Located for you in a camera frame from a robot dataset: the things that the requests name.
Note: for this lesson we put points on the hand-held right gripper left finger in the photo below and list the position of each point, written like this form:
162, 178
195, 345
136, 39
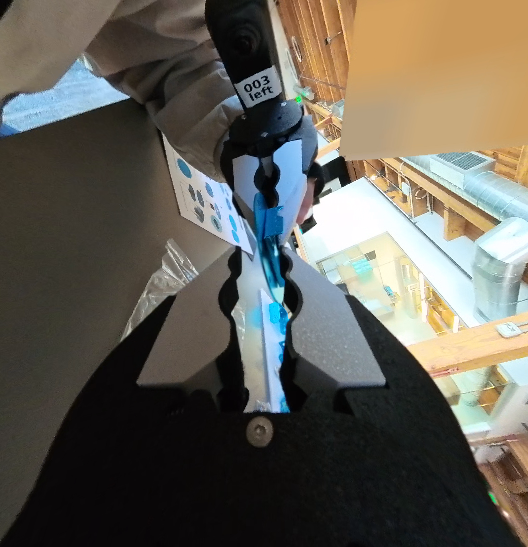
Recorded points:
187, 337

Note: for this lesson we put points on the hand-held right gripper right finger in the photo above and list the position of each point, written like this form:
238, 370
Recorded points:
336, 342

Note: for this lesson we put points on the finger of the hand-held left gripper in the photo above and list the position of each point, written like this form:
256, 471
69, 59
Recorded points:
294, 179
245, 179

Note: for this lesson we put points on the blue perforated mounting bracket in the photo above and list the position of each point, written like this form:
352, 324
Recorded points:
273, 222

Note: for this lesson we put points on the blue round metal plate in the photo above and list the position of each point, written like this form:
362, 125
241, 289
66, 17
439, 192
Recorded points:
270, 260

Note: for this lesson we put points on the person's left hand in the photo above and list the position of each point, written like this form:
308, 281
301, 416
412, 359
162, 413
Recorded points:
306, 205

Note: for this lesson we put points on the white instruction sheet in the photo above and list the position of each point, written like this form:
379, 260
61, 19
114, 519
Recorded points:
195, 192

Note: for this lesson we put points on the clear plastic bag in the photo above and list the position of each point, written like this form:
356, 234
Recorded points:
161, 277

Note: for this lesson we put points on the white foam sheet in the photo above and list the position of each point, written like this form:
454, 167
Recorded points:
268, 363

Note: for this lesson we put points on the blue round-end metal bracket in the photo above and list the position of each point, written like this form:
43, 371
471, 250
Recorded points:
277, 316

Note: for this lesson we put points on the silver ventilation duct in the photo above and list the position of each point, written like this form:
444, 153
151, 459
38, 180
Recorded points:
494, 196

